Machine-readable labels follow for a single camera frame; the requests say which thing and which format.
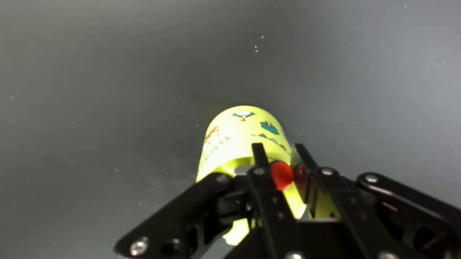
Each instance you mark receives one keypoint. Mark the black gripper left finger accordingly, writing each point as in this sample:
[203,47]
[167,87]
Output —
[187,226]

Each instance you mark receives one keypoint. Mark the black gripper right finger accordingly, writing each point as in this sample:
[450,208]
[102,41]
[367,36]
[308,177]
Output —
[386,218]

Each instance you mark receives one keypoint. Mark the yellow printed mug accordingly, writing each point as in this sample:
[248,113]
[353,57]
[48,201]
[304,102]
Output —
[228,148]

